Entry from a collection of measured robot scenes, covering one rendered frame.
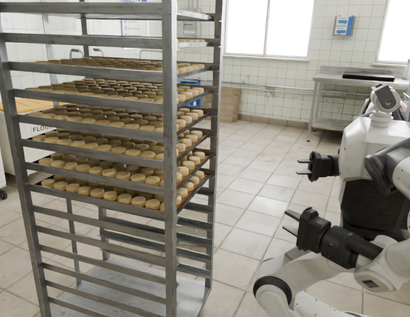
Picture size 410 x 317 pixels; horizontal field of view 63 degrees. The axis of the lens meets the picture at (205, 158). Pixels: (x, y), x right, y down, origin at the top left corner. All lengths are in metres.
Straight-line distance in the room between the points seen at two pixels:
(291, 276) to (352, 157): 0.51
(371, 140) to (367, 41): 4.41
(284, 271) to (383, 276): 0.55
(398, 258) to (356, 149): 0.36
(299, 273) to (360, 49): 4.40
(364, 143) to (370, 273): 0.36
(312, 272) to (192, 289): 0.72
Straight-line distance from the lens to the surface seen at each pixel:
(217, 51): 1.36
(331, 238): 0.89
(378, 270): 0.81
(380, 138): 1.01
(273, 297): 1.32
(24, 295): 2.18
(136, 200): 1.21
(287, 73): 5.51
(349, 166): 1.03
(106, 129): 1.12
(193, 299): 1.75
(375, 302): 2.20
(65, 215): 1.38
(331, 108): 5.48
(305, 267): 1.27
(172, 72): 0.94
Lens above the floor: 1.35
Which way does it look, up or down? 20 degrees down
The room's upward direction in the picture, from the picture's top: 2 degrees clockwise
